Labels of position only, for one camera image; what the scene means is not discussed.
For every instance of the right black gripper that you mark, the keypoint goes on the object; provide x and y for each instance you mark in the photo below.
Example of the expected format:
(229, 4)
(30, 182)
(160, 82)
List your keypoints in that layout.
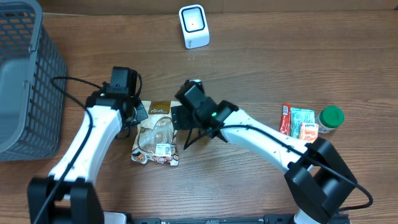
(179, 117)

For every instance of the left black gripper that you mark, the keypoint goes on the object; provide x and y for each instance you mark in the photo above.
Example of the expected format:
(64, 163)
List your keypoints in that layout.
(138, 112)

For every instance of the brown snack pouch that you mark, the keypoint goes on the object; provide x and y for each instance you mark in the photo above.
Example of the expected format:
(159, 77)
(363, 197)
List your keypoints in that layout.
(156, 137)

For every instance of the red stick packet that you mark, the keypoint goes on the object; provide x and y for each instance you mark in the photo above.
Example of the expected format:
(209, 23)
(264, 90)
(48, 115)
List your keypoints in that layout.
(285, 122)

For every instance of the teal wipes packet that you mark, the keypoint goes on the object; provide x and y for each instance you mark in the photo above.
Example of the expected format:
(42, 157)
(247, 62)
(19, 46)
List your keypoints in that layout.
(299, 116)

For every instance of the orange small packet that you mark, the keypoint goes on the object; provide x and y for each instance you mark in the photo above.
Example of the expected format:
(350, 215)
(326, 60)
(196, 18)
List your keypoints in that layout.
(308, 132)

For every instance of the green lid jar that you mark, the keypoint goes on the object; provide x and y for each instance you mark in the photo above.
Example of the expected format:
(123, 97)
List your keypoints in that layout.
(329, 119)

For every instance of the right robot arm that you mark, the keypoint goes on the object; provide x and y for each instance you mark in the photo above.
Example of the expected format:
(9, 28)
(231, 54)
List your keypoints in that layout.
(318, 178)

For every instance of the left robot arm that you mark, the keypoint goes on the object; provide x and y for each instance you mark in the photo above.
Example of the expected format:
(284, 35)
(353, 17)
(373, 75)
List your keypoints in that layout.
(68, 194)

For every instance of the white barcode scanner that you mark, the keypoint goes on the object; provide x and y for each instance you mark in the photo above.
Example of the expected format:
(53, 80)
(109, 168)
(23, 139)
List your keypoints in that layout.
(194, 26)

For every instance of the dark grey plastic basket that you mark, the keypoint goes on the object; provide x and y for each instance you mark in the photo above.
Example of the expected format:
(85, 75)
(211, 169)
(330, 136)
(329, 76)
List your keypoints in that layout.
(31, 70)

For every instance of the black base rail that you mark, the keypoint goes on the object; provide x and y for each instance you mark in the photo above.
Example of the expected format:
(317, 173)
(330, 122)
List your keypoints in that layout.
(217, 221)

